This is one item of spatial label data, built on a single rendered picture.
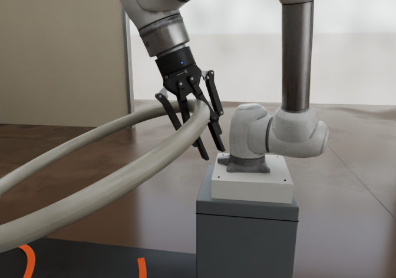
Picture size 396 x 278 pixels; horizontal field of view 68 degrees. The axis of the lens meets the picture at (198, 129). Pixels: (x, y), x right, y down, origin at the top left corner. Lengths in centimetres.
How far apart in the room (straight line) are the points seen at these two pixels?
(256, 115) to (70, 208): 95
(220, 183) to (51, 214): 89
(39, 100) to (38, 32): 126
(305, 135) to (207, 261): 66
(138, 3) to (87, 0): 533
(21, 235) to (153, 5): 40
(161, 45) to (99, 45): 520
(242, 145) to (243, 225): 32
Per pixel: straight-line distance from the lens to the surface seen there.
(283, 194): 121
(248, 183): 118
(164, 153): 38
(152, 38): 57
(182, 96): 59
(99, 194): 36
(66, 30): 606
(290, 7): 104
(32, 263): 241
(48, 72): 631
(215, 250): 132
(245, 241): 128
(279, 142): 118
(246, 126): 120
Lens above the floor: 136
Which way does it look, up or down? 14 degrees down
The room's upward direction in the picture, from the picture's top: straight up
